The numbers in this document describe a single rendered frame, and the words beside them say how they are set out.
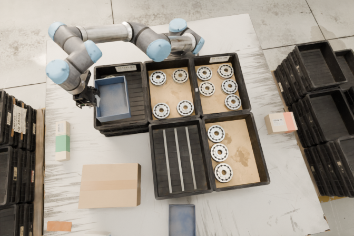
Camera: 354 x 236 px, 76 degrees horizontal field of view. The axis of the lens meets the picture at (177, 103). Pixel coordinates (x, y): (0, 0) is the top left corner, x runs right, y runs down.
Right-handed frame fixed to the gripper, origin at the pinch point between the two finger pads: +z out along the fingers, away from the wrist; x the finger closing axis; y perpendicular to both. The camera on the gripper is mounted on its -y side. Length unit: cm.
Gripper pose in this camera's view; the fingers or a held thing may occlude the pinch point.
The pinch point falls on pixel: (96, 99)
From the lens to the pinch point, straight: 114.9
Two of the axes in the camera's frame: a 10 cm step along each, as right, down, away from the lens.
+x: 9.9, -1.7, 0.0
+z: 0.6, 3.4, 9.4
